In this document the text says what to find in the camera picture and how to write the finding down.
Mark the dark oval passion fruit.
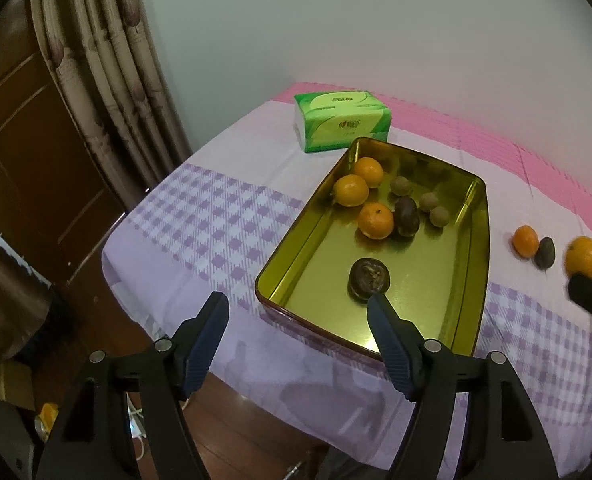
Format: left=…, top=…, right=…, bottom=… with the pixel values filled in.
left=393, top=196, right=419, bottom=237

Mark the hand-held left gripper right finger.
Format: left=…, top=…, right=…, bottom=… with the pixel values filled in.
left=367, top=293, right=559, bottom=480

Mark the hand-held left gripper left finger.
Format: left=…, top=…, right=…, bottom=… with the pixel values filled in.
left=33, top=291, right=231, bottom=480

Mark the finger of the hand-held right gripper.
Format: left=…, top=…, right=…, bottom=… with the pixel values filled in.
left=567, top=272, right=592, bottom=346

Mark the beige patterned curtain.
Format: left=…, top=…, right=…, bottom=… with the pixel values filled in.
left=26, top=0, right=194, bottom=211

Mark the small orange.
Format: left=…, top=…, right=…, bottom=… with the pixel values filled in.
left=564, top=236, right=592, bottom=283
left=358, top=202, right=395, bottom=240
left=352, top=157, right=385, bottom=189
left=512, top=225, right=540, bottom=257

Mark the large orange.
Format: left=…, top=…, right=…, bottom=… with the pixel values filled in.
left=333, top=174, right=370, bottom=207

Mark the small cardboard box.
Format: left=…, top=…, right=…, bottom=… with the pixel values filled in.
left=0, top=362, right=37, bottom=411

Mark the green tissue pack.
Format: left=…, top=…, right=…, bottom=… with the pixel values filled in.
left=294, top=90, right=393, bottom=154

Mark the brown cloth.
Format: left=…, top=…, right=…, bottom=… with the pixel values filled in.
left=0, top=220, right=57, bottom=371

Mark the white cable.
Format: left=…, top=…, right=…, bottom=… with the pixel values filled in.
left=126, top=390, right=149, bottom=458

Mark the brown wooden door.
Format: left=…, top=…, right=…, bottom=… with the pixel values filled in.
left=0, top=0, right=127, bottom=301

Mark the gold metal tray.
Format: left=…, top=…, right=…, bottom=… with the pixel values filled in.
left=255, top=136, right=490, bottom=361

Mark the yellow packet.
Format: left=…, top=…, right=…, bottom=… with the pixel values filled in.
left=35, top=402, right=59, bottom=433

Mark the pink foam mat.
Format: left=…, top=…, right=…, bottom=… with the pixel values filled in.
left=271, top=80, right=592, bottom=241

